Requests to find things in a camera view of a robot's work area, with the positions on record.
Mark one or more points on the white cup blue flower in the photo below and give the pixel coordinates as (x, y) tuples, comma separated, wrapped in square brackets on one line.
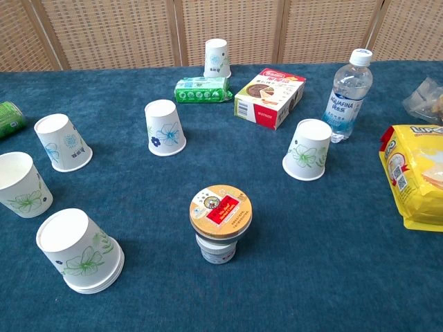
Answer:
[(60, 138), (162, 128)]

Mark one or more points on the stacked white paper cups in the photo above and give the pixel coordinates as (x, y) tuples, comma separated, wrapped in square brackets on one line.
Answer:
[(76, 249)]

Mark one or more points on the red lid instant cup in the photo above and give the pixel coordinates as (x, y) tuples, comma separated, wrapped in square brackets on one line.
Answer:
[(221, 211)]

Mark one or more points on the green tissue pack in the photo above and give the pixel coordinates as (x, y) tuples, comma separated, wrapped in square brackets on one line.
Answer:
[(200, 90)]

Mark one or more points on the red white cookie box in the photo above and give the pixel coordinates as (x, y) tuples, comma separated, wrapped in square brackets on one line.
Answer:
[(266, 100)]

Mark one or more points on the white cup green flower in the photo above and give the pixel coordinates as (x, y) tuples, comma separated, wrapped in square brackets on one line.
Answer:
[(306, 148), (20, 193)]

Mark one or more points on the small white jar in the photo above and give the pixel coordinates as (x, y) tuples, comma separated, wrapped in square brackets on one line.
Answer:
[(216, 252)]

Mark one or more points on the white cup blue print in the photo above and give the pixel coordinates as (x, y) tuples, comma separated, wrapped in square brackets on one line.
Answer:
[(216, 58)]

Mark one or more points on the blue felt table cloth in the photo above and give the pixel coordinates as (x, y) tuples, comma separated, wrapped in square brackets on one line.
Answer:
[(311, 259)]

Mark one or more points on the clear water bottle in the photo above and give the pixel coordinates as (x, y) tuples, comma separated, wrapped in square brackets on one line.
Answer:
[(347, 93)]

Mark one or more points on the woven folding screen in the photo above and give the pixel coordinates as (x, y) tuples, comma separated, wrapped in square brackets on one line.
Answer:
[(104, 31)]

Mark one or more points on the yellow snack bag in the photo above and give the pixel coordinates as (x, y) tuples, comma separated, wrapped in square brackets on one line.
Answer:
[(418, 180)]

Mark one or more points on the clear bag of pastry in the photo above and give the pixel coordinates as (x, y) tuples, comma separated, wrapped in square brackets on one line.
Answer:
[(425, 100)]

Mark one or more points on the green drink can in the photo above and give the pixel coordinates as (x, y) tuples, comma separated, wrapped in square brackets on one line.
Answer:
[(10, 119)]

